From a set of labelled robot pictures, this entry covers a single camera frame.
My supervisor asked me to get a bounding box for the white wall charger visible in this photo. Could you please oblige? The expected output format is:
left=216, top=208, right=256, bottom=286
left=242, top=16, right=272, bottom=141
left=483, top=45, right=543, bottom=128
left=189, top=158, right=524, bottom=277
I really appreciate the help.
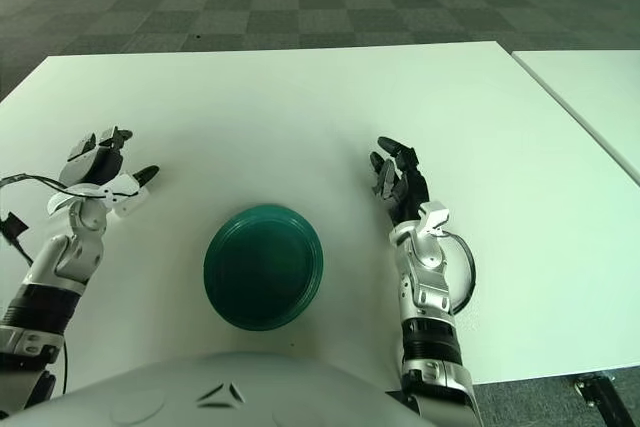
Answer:
left=112, top=186, right=151, bottom=221

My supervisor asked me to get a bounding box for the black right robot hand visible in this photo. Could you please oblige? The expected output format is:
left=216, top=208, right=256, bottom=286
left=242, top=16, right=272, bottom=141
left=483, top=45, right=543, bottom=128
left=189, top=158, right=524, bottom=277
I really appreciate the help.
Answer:
left=368, top=135, right=432, bottom=224

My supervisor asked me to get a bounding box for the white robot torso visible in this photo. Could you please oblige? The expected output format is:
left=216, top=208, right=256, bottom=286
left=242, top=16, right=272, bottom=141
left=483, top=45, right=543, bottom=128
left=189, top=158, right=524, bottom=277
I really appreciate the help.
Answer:
left=14, top=352, right=426, bottom=427

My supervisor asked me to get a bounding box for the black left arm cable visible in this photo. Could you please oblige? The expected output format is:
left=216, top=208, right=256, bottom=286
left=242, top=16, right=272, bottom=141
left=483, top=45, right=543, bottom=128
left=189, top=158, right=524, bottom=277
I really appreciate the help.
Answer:
left=0, top=172, right=86, bottom=263

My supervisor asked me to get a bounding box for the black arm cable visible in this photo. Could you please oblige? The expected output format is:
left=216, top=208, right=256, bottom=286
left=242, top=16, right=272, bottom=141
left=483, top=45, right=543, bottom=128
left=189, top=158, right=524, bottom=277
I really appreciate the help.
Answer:
left=439, top=229, right=476, bottom=313
left=0, top=172, right=86, bottom=263

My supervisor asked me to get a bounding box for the white side table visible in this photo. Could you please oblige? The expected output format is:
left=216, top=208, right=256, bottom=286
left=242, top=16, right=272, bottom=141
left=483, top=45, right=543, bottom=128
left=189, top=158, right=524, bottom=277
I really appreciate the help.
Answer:
left=510, top=49, right=640, bottom=178

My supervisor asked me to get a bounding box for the black table foot with caster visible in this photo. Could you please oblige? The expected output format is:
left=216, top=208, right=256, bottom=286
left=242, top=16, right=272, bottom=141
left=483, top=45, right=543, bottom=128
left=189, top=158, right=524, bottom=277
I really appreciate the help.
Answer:
left=573, top=374, right=640, bottom=427

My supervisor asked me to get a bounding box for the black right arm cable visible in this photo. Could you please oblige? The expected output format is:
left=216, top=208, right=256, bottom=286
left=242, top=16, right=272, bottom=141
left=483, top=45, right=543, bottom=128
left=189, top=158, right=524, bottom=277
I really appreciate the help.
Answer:
left=439, top=229, right=476, bottom=313

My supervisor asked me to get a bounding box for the round green plate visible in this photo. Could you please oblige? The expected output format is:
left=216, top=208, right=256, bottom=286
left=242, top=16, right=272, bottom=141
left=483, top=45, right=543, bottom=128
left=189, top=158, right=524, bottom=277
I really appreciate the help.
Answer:
left=203, top=204, right=325, bottom=332

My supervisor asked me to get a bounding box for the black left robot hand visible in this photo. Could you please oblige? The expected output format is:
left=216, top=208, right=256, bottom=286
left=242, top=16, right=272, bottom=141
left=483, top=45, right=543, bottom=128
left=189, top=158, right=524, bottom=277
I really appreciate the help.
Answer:
left=58, top=125, right=161, bottom=199

